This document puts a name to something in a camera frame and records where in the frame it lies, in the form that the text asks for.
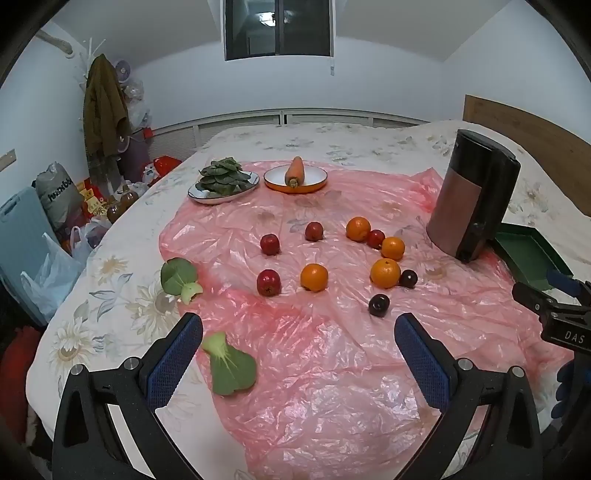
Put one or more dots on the orange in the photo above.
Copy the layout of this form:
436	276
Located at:
314	277
385	272
393	248
358	229

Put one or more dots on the red bag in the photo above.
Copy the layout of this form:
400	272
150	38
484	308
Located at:
166	165

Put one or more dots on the red apple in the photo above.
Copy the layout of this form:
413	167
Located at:
376	238
269	282
270	243
314	230

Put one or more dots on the light blue board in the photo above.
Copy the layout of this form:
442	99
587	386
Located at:
23	230

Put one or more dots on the person's right hand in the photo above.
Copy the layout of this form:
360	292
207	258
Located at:
565	387

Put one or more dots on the orange bowl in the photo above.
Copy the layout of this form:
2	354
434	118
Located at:
277	177

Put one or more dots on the pile of leafy greens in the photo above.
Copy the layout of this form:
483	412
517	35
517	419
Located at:
221	175

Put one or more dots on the yellow and red boxes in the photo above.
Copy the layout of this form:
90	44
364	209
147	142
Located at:
94	203

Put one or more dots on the dark window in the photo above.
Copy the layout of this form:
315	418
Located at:
277	27

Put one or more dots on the wall switch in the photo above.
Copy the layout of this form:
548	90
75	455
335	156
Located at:
6	160

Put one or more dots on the brown bottle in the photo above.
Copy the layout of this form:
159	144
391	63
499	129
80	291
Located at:
129	197
115	211

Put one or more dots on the white plate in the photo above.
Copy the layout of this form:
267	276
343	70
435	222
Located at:
250	181

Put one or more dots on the red cloth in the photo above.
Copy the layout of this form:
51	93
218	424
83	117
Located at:
18	364

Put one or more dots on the wooden headboard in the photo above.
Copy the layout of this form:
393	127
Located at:
531	129

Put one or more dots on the white wall pipe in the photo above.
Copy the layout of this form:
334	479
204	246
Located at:
57	44

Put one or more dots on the white desk fan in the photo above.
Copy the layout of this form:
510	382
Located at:
123	71

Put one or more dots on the pink plastic sheet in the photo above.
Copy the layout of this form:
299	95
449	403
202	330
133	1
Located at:
323	369

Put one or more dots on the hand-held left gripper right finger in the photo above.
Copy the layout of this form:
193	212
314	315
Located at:
422	360

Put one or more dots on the white coat rack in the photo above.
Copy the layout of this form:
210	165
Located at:
91	48

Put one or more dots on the grey printed bag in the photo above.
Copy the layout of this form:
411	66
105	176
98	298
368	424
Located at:
60	196

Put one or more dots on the white plastic bag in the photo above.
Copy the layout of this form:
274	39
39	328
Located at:
92	230
51	286

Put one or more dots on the black and copper kettle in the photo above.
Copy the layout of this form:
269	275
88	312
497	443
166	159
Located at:
461	203

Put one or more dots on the bok choy leaf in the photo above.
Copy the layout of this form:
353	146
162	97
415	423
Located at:
178	274
233	374

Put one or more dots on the carrot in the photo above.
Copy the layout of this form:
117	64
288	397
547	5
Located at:
294	173

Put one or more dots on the green tray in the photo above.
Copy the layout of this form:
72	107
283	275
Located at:
526	258

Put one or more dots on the clear plastic bags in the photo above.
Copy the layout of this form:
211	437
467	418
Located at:
136	101

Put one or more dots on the white slatted panel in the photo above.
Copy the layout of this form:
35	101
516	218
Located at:
231	127

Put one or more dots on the olive brown coat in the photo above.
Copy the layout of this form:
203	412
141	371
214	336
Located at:
104	106

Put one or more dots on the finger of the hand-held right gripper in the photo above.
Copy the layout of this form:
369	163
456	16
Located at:
563	282
531	297

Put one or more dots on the dark purple plum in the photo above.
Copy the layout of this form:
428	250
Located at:
378	304
408	278

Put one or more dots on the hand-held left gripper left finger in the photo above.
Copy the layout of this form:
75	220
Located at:
178	360

